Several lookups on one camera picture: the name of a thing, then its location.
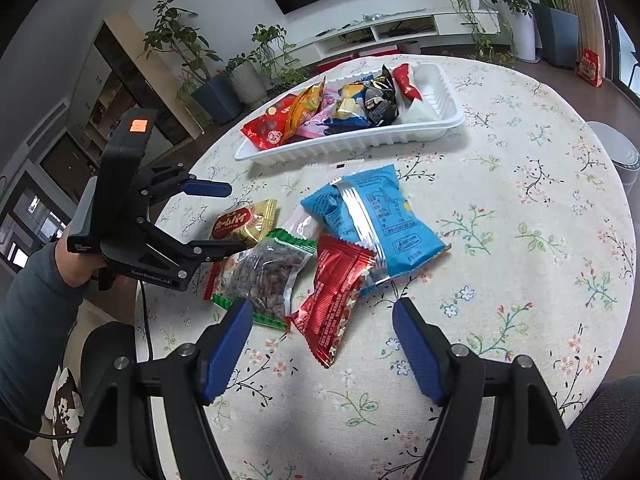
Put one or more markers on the trailing vine plant on stand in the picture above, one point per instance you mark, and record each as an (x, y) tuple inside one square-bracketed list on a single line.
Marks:
[(272, 40)]

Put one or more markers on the black gold-print snack packet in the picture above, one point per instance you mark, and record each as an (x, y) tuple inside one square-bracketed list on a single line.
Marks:
[(385, 80)]

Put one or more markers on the grey fabric chair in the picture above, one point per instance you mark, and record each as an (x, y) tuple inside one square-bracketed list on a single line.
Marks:
[(605, 425)]

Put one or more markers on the clear green-edged nut packet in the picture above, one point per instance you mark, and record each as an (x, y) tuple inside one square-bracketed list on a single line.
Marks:
[(265, 275)]

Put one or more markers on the clear white snack packet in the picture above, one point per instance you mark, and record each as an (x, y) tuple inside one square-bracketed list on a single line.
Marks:
[(300, 225)]

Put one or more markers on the brown white patterned cushion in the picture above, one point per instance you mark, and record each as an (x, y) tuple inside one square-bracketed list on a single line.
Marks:
[(65, 405)]

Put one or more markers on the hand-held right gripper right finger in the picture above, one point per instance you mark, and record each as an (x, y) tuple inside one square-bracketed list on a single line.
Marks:
[(420, 355)]

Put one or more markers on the white red fruit-print packet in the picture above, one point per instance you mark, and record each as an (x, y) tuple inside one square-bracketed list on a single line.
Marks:
[(210, 282)]

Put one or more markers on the white round bin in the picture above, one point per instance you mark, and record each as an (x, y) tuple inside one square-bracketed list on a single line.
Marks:
[(617, 152)]

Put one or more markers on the white television cabinet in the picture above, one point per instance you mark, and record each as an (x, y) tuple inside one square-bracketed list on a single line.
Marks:
[(450, 22)]

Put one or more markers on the large-leaf plant dark pot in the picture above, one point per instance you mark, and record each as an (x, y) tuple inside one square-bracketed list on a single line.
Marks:
[(557, 35)]

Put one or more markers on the bushy plant tall white pot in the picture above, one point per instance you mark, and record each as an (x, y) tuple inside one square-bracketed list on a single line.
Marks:
[(522, 35)]

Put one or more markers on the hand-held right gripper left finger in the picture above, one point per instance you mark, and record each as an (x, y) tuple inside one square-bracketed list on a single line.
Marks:
[(225, 355)]

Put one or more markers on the red bag on floor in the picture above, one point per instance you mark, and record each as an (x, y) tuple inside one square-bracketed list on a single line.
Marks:
[(591, 67)]

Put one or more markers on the red and white snack packet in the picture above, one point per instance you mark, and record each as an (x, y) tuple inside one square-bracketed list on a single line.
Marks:
[(407, 85)]

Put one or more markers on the pink cartoon snack packet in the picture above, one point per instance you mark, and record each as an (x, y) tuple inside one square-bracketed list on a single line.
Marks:
[(320, 127)]

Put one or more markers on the yellow blue snack packet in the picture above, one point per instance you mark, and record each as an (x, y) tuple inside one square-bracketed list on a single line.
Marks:
[(352, 100)]

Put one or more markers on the light blue snack bag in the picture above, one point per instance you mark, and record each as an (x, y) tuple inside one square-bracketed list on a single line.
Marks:
[(390, 225)]

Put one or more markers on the person's left hand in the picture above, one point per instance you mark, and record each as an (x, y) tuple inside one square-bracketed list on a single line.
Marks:
[(75, 265)]

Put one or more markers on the dark blue snack packet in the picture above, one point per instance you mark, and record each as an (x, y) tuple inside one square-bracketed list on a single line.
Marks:
[(345, 127)]

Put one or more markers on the large red snack bag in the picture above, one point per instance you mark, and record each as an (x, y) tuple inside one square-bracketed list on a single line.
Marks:
[(267, 127)]

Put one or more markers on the red foil snack packet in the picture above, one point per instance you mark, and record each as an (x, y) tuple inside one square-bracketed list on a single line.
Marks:
[(332, 300)]

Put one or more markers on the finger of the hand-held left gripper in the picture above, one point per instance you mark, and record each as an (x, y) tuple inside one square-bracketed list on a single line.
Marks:
[(210, 250), (205, 188)]

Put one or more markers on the orange yellow snack packet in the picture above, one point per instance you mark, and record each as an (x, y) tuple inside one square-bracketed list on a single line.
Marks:
[(302, 107)]

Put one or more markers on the white plastic tray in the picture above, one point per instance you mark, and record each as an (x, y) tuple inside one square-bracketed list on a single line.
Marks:
[(350, 147)]

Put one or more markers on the small grey pot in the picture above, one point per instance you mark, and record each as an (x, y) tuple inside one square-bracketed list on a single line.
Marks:
[(411, 47)]

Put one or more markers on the floral tablecloth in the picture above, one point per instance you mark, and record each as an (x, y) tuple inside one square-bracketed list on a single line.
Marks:
[(500, 260)]

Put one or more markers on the person's left forearm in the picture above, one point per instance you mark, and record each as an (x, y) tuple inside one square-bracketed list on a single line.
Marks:
[(30, 335)]

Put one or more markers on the tall leafy plant blue pot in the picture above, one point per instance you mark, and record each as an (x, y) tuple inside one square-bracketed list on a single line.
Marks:
[(215, 97)]

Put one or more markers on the gold snack packet red label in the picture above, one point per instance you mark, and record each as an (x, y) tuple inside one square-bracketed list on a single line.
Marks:
[(240, 225)]

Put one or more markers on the plant in white ribbed pot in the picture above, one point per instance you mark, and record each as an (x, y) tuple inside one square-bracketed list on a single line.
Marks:
[(247, 82)]

